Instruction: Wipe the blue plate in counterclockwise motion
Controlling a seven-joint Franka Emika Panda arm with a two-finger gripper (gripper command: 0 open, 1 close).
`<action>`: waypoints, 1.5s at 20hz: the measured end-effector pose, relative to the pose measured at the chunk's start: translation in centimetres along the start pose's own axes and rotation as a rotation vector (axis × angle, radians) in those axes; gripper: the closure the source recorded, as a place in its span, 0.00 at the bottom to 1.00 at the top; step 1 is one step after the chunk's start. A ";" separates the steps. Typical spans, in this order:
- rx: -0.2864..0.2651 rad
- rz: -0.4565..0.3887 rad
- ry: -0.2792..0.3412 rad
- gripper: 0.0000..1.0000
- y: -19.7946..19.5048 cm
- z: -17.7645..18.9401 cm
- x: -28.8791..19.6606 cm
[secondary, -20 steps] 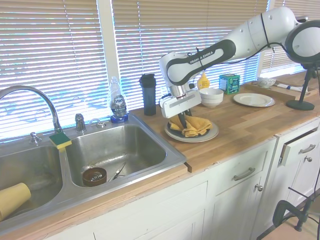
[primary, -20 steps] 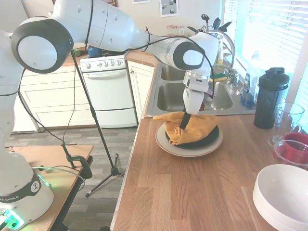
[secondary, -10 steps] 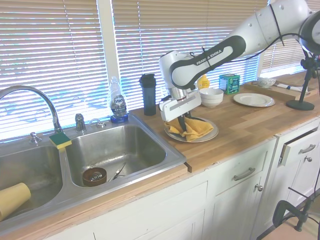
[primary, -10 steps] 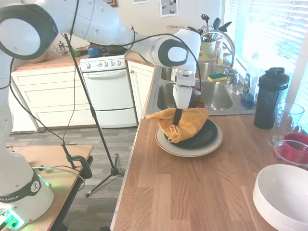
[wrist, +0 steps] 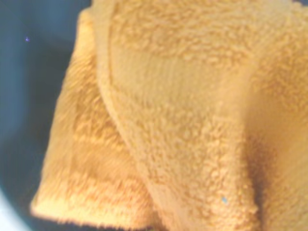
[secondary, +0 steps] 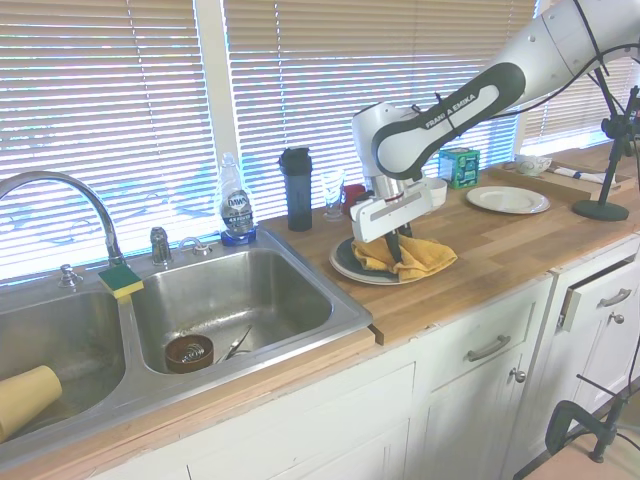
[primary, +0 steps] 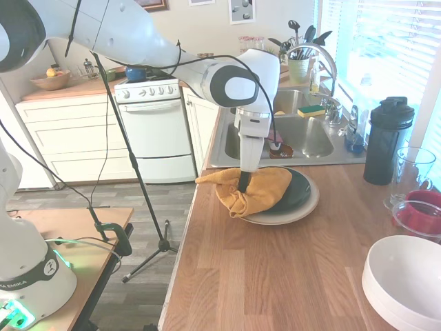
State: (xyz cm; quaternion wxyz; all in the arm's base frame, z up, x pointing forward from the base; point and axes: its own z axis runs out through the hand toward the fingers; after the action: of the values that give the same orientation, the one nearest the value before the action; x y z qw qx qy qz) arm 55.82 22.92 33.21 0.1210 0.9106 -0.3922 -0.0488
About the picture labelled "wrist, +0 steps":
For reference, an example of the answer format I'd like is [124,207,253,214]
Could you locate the large cream round plate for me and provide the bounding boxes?
[0,186,19,231]

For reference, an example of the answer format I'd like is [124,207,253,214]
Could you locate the dark blue round plate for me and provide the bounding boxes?
[0,0,154,231]

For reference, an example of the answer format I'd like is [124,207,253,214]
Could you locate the yellow terry towel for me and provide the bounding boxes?
[30,0,308,231]

